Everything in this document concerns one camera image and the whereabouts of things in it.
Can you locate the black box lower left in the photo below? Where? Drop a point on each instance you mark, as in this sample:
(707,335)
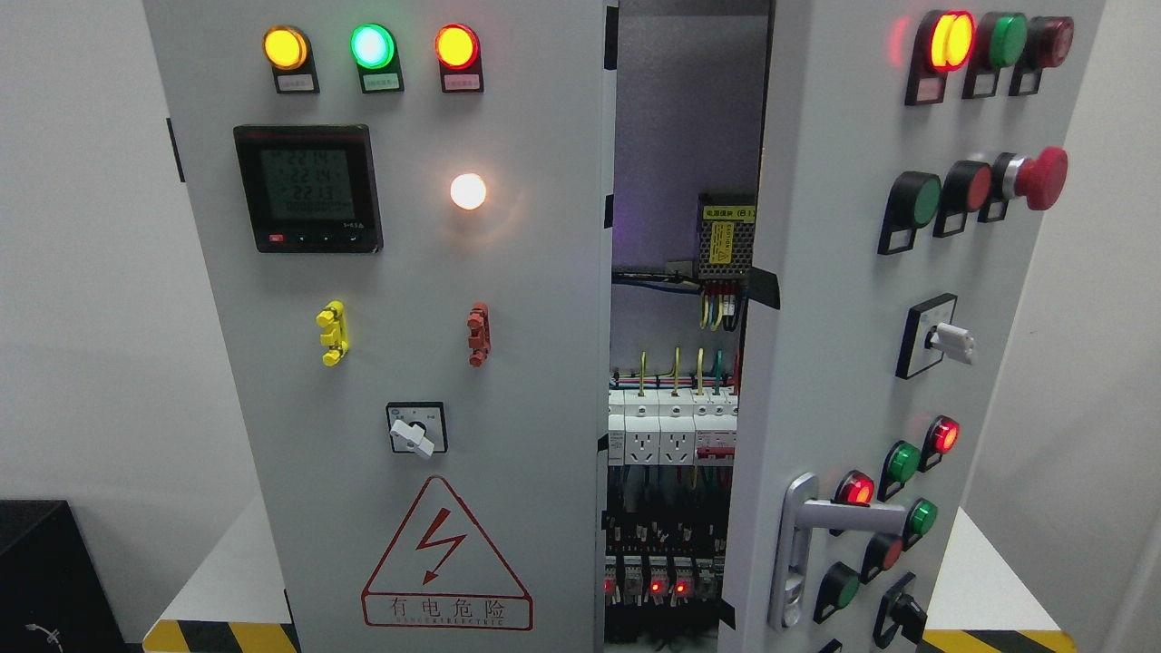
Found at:
(51,597)

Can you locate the white rotary selector switch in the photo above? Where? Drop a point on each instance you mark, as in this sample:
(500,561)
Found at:
(417,428)

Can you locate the white rotary switch right door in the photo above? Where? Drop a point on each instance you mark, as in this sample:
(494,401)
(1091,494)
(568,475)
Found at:
(929,336)

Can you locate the red indicator lamp left door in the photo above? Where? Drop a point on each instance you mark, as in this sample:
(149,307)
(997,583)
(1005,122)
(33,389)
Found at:
(458,51)

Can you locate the red terminal post block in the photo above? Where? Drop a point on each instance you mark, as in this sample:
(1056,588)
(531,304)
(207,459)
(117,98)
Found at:
(479,337)

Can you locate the lit red lamp right door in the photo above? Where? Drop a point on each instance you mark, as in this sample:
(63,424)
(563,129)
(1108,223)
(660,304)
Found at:
(943,44)

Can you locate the white glowing indicator lamp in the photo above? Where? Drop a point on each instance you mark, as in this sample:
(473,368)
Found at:
(468,191)

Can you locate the yellow indicator lamp left door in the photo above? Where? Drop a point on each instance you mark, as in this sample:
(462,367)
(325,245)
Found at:
(289,53)

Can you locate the red electric hazard warning sticker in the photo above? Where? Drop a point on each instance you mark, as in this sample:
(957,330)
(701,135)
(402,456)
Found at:
(442,571)

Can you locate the perforated metal power supply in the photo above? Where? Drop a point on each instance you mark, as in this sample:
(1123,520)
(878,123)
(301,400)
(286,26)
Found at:
(726,230)

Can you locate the lower relay terminal row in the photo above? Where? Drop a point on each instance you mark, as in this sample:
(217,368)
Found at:
(662,579)

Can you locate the silver door lever handle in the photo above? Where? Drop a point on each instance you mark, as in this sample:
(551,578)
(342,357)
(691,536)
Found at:
(802,513)

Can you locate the grey cabinet door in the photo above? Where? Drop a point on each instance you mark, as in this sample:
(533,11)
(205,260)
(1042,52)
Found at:
(866,207)
(523,430)

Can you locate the black digital power meter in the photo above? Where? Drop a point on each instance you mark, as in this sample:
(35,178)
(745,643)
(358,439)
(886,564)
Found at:
(310,188)

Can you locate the yellow terminal post block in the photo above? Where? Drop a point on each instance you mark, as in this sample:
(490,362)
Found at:
(332,321)

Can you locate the green indicator lamp left door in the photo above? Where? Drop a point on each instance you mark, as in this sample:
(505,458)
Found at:
(377,59)

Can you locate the red mushroom emergency stop button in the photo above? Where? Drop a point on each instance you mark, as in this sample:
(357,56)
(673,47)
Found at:
(1038,180)

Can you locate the white socket breaker row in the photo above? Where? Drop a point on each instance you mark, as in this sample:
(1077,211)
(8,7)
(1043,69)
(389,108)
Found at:
(655,426)

